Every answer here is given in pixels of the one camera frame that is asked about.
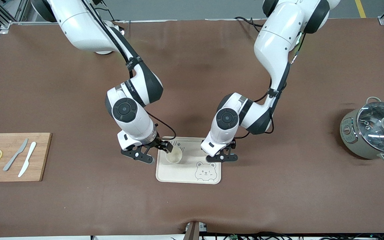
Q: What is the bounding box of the white plastic knife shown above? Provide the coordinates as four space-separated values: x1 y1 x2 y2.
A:
18 142 37 178

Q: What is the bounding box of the wooden cutting board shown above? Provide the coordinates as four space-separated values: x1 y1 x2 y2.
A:
0 133 52 182

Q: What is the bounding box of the cream tray with bear print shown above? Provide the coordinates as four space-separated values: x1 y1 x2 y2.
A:
155 137 222 185

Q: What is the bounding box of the grey plastic knife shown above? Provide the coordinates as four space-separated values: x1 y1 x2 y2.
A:
3 138 28 172

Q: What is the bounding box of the grey cooker with glass lid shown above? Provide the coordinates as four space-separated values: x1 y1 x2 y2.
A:
340 97 384 163

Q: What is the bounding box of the metal bracket at table edge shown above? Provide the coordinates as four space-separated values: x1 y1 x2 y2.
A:
185 221 208 240

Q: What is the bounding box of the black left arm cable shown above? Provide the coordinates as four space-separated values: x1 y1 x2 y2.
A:
235 63 291 139

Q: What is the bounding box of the glass pot lid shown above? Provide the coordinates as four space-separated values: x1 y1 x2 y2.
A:
357 102 384 154

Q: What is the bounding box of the black cable at arm base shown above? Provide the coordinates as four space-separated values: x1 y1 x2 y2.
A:
234 16 266 34

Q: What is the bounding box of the cream paper cup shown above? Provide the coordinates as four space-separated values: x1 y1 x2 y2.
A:
165 146 183 164

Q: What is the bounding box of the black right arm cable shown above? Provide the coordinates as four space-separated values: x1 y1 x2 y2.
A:
145 112 177 140

